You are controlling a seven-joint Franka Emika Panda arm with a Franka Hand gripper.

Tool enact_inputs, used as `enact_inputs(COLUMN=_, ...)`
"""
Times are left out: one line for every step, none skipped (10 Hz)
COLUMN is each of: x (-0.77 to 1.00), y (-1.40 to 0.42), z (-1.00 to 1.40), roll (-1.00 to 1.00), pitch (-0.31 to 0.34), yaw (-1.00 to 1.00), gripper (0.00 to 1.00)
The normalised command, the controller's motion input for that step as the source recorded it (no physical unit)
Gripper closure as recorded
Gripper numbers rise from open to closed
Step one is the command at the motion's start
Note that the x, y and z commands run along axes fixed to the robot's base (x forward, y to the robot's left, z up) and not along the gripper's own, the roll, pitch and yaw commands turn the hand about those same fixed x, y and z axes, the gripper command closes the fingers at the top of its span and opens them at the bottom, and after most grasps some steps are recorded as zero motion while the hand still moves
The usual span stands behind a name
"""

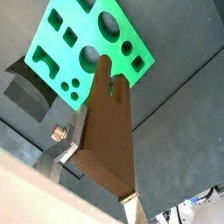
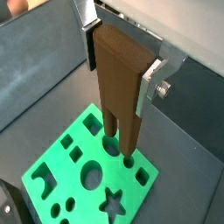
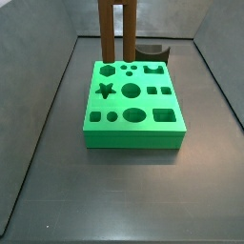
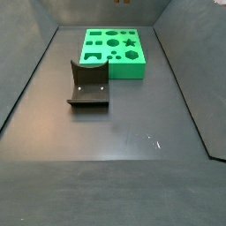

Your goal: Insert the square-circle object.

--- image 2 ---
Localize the brown square-circle peg object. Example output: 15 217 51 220
93 24 156 158

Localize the black round base with screw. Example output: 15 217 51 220
0 178 33 224

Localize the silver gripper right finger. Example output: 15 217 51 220
136 40 187 117

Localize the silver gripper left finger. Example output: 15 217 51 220
71 0 102 71

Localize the green shape-sorting board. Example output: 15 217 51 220
22 104 158 224

